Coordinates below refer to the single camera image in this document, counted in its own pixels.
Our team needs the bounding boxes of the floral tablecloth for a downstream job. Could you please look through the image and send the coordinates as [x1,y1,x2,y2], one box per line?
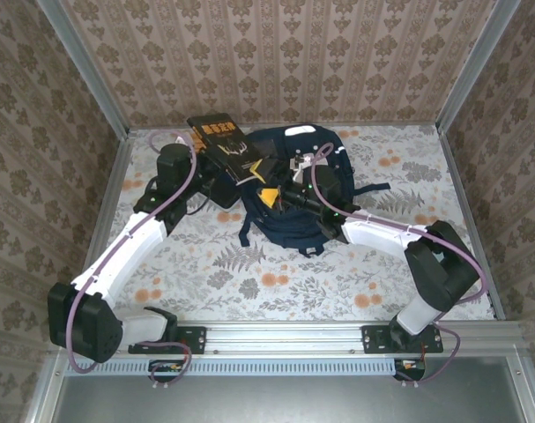
[85,125,497,323]

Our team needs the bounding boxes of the slotted grey cable duct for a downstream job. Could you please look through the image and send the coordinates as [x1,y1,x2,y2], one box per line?
[66,357,403,378]

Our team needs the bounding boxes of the navy blue backpack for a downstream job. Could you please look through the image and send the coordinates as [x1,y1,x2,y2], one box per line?
[238,123,391,259]

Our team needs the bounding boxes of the black Murphy's law book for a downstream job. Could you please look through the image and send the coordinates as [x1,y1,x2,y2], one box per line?
[186,113,271,187]

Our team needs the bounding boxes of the aluminium frame corner post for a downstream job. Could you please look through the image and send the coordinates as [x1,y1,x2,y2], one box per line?
[36,0,132,138]
[435,0,523,133]

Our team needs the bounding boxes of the grey metal panel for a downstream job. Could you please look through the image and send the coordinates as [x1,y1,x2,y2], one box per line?
[50,374,535,423]

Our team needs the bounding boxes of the aluminium front mounting rail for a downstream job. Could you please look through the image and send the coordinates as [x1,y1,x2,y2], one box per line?
[48,320,531,356]

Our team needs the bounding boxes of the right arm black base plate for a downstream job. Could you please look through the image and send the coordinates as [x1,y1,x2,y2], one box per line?
[361,324,444,355]

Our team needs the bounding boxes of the aluminium rear table rail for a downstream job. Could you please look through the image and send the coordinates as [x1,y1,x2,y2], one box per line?
[128,122,440,131]

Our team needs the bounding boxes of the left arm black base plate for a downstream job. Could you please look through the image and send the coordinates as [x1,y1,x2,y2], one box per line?
[128,324,207,355]

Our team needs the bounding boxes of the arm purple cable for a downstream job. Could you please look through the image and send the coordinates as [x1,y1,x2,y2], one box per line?
[309,141,488,389]
[66,130,198,391]

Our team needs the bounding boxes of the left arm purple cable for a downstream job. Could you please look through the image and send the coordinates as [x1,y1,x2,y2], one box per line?
[66,130,198,391]

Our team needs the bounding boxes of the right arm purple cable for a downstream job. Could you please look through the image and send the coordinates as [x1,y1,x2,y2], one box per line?
[309,141,488,389]

